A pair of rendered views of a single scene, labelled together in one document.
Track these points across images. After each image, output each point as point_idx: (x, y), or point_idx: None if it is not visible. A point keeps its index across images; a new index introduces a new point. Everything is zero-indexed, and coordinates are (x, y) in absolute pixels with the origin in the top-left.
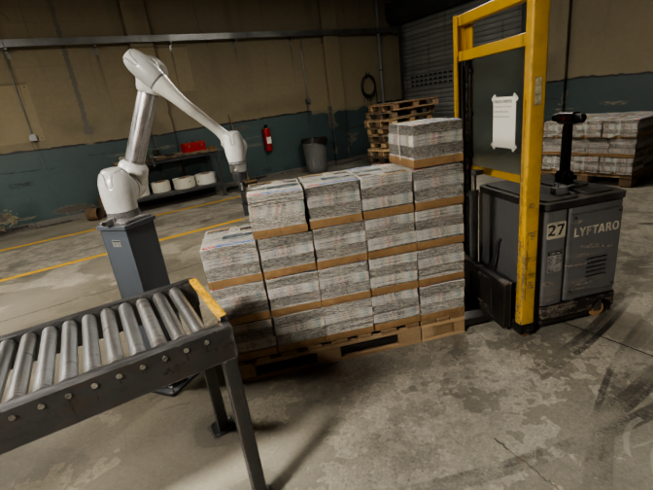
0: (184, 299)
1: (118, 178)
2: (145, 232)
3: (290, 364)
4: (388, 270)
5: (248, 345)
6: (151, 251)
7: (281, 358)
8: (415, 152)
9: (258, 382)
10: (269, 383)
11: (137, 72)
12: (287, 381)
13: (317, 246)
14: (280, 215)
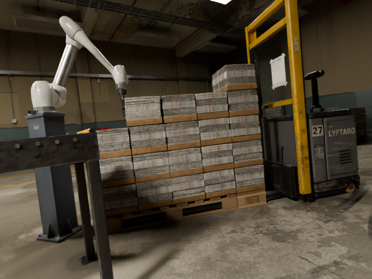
0: None
1: (44, 85)
2: (56, 122)
3: (146, 222)
4: (213, 155)
5: (117, 203)
6: (58, 135)
7: (140, 215)
8: (228, 80)
9: (123, 232)
10: (130, 233)
11: (66, 26)
12: (143, 231)
13: (168, 134)
14: (144, 111)
